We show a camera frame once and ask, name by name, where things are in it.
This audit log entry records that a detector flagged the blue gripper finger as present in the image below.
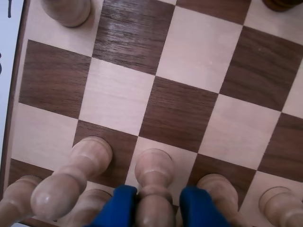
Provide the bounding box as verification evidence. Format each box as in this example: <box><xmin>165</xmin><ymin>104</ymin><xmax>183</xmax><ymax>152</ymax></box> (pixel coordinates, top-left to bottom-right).
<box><xmin>86</xmin><ymin>185</ymin><xmax>138</xmax><ymax>227</ymax></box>
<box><xmin>179</xmin><ymin>186</ymin><xmax>232</xmax><ymax>227</ymax></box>

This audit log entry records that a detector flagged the light wooden pawn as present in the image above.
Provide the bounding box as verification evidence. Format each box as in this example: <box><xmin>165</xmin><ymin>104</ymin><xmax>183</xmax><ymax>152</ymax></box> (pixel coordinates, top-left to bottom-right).
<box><xmin>39</xmin><ymin>0</ymin><xmax>92</xmax><ymax>28</ymax></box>
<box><xmin>196</xmin><ymin>174</ymin><xmax>240</xmax><ymax>227</ymax></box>
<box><xmin>258</xmin><ymin>186</ymin><xmax>303</xmax><ymax>227</ymax></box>
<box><xmin>30</xmin><ymin>136</ymin><xmax>114</xmax><ymax>220</ymax></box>
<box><xmin>134</xmin><ymin>148</ymin><xmax>176</xmax><ymax>227</ymax></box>

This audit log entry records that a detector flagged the light wooden knight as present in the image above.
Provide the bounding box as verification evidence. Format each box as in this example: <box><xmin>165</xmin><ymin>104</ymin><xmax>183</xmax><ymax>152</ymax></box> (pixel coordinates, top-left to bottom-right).
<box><xmin>71</xmin><ymin>189</ymin><xmax>114</xmax><ymax>227</ymax></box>

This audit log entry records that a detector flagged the light wooden rook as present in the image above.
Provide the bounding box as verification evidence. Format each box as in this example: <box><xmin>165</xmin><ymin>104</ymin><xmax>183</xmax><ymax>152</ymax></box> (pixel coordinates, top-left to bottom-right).
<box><xmin>0</xmin><ymin>175</ymin><xmax>43</xmax><ymax>227</ymax></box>

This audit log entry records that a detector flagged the wooden chessboard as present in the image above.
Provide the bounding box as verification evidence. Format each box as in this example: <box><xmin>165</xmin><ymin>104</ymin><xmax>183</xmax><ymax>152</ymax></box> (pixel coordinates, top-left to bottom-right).
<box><xmin>0</xmin><ymin>0</ymin><xmax>303</xmax><ymax>227</ymax></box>

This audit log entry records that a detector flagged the dark wooden pawn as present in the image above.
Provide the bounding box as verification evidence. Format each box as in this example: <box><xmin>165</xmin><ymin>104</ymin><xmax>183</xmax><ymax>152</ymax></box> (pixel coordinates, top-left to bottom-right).
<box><xmin>261</xmin><ymin>0</ymin><xmax>300</xmax><ymax>12</ymax></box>

